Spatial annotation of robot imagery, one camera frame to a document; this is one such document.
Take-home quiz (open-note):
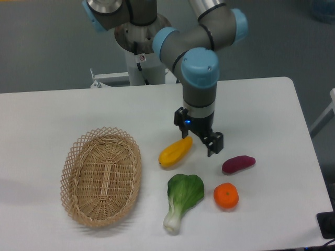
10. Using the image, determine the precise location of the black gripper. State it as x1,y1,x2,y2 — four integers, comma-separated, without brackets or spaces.
174,107,224,157

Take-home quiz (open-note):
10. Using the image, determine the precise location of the yellow mango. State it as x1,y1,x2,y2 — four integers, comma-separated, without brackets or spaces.
158,136,193,168

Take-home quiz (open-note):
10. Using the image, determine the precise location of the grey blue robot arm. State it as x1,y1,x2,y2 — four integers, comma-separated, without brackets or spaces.
82,1,248,155

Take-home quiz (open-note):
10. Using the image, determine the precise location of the purple sweet potato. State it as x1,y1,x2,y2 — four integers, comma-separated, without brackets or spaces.
221,155,256,175

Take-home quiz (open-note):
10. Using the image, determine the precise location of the green bok choy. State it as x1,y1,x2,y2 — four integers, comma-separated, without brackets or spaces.
163,174,205,234

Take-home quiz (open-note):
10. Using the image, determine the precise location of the orange tangerine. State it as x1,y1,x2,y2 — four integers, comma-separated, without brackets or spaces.
213,182,239,209

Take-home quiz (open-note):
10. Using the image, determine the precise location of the woven wicker basket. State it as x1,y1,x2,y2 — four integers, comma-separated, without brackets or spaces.
60,127,141,227

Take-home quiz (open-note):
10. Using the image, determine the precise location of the white furniture at right edge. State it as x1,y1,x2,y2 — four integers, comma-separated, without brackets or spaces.
309,88,334,139

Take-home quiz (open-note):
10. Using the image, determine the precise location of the black device at table edge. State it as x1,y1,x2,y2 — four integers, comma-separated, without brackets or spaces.
316,211,334,239

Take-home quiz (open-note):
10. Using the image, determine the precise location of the white metal base frame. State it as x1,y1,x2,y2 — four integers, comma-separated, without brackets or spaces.
90,69,180,88

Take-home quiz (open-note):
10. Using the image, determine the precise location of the black cable on pedestal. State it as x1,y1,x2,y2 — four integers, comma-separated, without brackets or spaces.
133,41,151,86

